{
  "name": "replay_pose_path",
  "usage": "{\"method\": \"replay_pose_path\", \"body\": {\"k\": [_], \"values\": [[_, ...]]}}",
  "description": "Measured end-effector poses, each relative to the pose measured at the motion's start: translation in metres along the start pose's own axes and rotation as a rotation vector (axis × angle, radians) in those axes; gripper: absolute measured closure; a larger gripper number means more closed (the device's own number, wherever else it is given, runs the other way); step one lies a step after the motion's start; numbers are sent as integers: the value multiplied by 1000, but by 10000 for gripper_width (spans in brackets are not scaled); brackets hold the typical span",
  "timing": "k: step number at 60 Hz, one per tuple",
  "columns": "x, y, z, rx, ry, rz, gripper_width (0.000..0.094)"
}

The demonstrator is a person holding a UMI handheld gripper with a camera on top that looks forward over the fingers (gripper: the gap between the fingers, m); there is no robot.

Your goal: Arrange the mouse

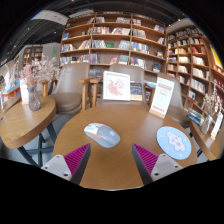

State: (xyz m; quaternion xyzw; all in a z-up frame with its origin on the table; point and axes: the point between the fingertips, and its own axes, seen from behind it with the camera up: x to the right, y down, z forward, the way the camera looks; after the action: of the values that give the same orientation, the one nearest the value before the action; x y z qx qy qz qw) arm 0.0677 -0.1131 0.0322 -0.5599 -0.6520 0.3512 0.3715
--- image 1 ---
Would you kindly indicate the round light blue mouse pad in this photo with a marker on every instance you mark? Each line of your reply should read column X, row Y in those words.
column 174, row 142

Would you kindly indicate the white framed flower picture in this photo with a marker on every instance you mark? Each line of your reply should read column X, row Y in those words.
column 116, row 86

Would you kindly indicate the glass vase dried beige flowers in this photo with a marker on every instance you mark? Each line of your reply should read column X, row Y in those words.
column 207, row 121

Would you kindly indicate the grey computer mouse orange accents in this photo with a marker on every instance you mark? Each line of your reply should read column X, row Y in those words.
column 102, row 135

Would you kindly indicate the round wooden side table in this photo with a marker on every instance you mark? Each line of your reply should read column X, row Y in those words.
column 25, row 121
column 208, row 143

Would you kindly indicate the wide wooden bookshelf with books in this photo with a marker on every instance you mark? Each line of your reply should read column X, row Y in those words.
column 113, row 40

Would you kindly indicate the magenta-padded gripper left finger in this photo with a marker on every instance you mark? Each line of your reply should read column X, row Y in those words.
column 76, row 159

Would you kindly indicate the stack of books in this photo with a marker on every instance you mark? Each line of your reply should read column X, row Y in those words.
column 195, row 116

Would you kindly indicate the small distant wooden bookshelf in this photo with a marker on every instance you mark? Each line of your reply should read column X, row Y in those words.
column 32, row 55

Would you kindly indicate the glass vase dried pink flowers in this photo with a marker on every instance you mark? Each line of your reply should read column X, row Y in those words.
column 34, row 98

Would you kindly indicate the white red sign wooden base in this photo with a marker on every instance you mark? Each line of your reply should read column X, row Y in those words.
column 162, row 96

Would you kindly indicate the brown padded wooden armchair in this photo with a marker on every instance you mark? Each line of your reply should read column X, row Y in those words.
column 135, row 71
column 178, row 113
column 68, row 90
column 45, row 88

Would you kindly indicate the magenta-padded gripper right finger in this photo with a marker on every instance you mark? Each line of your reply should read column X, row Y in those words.
column 146, row 159

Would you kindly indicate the white card in wooden base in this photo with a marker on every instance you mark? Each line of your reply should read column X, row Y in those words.
column 24, row 93
column 217, row 126

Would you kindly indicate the tall wooden bookshelf with books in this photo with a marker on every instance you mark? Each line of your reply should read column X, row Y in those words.
column 190, row 60

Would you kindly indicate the light blue book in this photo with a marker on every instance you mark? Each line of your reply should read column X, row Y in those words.
column 150, row 84

